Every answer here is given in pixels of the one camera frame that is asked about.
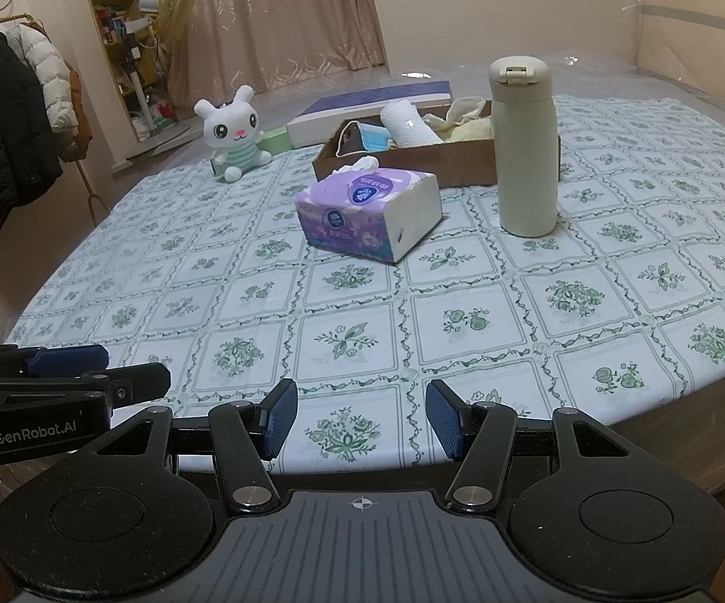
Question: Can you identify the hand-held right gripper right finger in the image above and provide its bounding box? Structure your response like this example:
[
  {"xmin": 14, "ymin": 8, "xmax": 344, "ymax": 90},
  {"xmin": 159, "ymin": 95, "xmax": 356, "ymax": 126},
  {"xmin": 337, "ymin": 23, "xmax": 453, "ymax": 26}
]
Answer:
[{"xmin": 424, "ymin": 380, "xmax": 630, "ymax": 513}]

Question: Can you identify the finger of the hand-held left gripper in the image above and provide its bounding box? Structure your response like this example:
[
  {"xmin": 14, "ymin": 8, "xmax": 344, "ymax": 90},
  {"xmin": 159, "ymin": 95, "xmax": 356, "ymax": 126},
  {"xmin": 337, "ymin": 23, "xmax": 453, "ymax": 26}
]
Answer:
[
  {"xmin": 0, "ymin": 361, "xmax": 172, "ymax": 419},
  {"xmin": 0, "ymin": 344, "xmax": 110, "ymax": 384}
]

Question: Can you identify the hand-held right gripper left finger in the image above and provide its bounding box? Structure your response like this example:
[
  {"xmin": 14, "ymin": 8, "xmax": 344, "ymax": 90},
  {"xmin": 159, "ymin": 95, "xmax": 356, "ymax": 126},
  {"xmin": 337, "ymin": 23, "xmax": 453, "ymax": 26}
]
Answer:
[{"xmin": 76, "ymin": 378, "xmax": 299, "ymax": 513}]

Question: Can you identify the purple tissue pack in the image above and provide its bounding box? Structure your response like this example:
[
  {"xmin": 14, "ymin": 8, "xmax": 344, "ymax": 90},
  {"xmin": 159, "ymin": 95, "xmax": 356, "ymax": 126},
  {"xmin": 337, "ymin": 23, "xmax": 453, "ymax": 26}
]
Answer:
[{"xmin": 293, "ymin": 156, "xmax": 444, "ymax": 265}]

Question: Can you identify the brown cardboard box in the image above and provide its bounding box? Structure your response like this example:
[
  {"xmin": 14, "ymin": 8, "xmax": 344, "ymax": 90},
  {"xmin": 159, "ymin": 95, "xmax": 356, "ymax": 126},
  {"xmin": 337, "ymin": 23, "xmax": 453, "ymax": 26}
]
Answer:
[{"xmin": 311, "ymin": 110, "xmax": 561, "ymax": 190}]

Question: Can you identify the cream thermos bottle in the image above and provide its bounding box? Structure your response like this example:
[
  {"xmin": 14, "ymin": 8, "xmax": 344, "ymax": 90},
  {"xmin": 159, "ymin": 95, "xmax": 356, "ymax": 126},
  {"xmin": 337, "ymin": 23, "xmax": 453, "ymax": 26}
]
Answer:
[{"xmin": 488, "ymin": 55, "xmax": 558, "ymax": 238}]

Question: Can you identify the pale yellow towel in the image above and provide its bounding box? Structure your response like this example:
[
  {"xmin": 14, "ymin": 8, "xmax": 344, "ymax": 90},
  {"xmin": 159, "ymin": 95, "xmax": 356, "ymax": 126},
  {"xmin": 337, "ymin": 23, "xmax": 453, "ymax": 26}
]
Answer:
[{"xmin": 425, "ymin": 96, "xmax": 495, "ymax": 143}]

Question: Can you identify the blue face mask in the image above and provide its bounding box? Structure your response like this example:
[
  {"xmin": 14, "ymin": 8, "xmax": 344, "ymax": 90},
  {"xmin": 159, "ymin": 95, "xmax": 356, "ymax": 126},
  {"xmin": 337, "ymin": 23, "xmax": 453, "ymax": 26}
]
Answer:
[{"xmin": 335, "ymin": 119, "xmax": 395, "ymax": 158}]

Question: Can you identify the white paper towel roll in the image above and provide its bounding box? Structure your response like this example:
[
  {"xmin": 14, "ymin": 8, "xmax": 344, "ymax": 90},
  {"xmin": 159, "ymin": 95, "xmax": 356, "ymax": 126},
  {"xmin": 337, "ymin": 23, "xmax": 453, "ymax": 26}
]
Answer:
[{"xmin": 380, "ymin": 99, "xmax": 442, "ymax": 152}]

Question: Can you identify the floral tablecloth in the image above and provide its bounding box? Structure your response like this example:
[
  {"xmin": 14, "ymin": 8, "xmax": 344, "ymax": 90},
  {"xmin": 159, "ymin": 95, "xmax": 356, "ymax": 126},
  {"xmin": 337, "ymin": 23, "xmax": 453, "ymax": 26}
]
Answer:
[{"xmin": 7, "ymin": 95, "xmax": 725, "ymax": 475}]

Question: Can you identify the brown jacket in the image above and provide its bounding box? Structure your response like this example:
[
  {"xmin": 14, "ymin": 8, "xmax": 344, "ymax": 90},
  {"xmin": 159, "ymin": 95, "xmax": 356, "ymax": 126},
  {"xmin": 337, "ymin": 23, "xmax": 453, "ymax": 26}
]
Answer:
[{"xmin": 64, "ymin": 59, "xmax": 95, "ymax": 158}]

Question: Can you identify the white plush bunny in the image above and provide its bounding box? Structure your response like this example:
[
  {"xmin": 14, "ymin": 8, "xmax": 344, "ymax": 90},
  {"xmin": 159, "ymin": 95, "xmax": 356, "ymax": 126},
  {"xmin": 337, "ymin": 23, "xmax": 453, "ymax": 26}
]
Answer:
[{"xmin": 194, "ymin": 86, "xmax": 274, "ymax": 183}]

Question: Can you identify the white puffer jacket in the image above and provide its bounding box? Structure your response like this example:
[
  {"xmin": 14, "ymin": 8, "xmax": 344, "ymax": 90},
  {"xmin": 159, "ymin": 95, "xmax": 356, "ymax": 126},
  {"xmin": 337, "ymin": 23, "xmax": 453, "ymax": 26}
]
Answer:
[{"xmin": 7, "ymin": 22, "xmax": 80, "ymax": 134}]

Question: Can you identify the light green box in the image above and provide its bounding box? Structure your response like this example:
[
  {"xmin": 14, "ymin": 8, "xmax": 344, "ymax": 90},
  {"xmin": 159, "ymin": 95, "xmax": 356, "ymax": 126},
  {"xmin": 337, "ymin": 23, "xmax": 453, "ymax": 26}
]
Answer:
[{"xmin": 208, "ymin": 127, "xmax": 291, "ymax": 177}]

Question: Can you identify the blue and white flat box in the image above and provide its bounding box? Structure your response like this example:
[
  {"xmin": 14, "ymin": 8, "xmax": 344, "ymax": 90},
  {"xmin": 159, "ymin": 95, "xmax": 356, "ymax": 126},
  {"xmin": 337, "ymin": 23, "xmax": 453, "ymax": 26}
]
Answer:
[{"xmin": 286, "ymin": 79, "xmax": 452, "ymax": 148}]

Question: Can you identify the plastic-covered standing fan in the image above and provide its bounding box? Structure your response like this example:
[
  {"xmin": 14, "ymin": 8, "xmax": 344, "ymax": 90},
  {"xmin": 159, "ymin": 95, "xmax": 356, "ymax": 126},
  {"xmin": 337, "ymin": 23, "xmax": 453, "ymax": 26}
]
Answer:
[{"xmin": 139, "ymin": 0, "xmax": 203, "ymax": 142}]

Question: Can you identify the plastic-wrapped mattress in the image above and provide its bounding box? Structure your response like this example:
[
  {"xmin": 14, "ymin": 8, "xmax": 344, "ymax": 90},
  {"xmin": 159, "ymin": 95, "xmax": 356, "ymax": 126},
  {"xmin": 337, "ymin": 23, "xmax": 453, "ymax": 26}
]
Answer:
[{"xmin": 111, "ymin": 53, "xmax": 725, "ymax": 497}]

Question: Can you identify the beige patterned curtain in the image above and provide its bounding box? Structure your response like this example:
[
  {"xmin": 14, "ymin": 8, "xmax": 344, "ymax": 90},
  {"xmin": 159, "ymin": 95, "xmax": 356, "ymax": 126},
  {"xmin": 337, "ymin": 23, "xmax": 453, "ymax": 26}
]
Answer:
[{"xmin": 193, "ymin": 0, "xmax": 390, "ymax": 95}]

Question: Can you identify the plastic-wrapped beige headboard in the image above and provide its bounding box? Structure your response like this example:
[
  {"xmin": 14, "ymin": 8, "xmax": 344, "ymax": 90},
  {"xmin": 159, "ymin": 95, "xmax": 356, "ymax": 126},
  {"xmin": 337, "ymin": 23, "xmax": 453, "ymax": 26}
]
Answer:
[{"xmin": 632, "ymin": 0, "xmax": 725, "ymax": 120}]

